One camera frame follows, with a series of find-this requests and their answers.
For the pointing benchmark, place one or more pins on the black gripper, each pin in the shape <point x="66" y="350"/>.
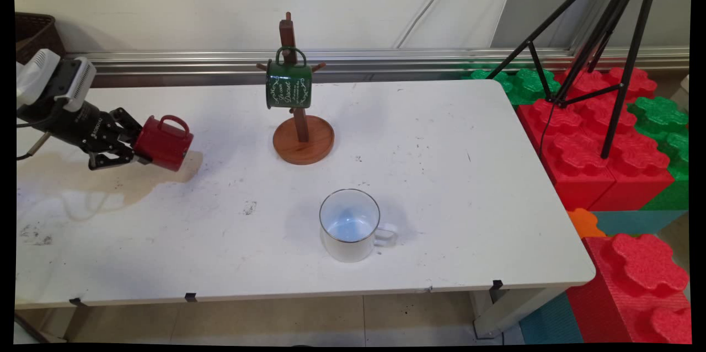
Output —
<point x="80" y="128"/>

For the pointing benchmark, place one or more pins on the red enamel mug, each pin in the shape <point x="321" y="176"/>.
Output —
<point x="165" y="145"/>

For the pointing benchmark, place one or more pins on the dark brown wicker basket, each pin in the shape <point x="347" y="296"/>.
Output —
<point x="36" y="32"/>

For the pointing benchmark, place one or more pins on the green enamel mug white lettering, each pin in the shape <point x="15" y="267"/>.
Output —
<point x="289" y="87"/>

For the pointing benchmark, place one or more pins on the wooden mug tree stand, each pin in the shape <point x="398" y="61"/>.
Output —
<point x="302" y="145"/>

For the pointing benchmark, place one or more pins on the green foam block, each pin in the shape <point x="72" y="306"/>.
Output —
<point x="662" y="117"/>
<point x="529" y="84"/>

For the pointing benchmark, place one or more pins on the white table leg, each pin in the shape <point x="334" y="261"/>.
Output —
<point x="513" y="308"/>

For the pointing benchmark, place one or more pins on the red foam block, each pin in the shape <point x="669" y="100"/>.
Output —
<point x="645" y="175"/>
<point x="573" y="153"/>
<point x="634" y="84"/>
<point x="640" y="286"/>

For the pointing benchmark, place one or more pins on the teal foam block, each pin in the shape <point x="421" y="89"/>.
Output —
<point x="634" y="221"/>
<point x="551" y="321"/>

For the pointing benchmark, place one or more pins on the orange foam piece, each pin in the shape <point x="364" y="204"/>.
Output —
<point x="583" y="222"/>

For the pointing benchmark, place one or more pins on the black tripod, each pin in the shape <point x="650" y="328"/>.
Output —
<point x="618" y="21"/>

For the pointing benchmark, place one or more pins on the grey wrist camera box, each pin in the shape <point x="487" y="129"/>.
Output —
<point x="77" y="84"/>

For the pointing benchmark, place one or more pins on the aluminium rail along wall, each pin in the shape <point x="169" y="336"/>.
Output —
<point x="386" y="59"/>

